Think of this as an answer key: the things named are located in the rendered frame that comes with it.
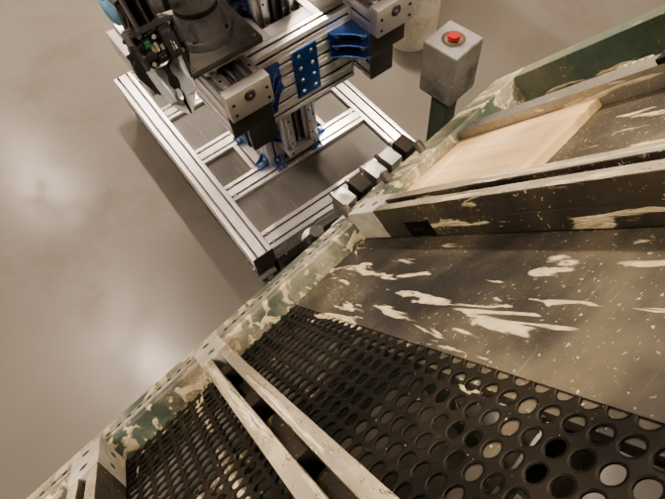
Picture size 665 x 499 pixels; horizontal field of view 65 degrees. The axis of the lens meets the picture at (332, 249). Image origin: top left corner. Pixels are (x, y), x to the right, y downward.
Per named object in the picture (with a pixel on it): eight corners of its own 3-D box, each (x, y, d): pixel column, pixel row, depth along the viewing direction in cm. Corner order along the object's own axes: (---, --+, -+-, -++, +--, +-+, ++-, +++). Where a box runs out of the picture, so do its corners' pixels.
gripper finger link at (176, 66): (199, 118, 83) (168, 63, 78) (188, 111, 88) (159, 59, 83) (215, 108, 84) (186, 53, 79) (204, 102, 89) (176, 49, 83)
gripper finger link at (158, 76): (182, 127, 83) (150, 73, 77) (172, 120, 87) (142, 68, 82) (199, 118, 83) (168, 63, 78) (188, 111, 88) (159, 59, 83)
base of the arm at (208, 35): (166, 32, 139) (152, -2, 130) (215, 6, 142) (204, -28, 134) (194, 61, 132) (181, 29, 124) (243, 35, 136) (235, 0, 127)
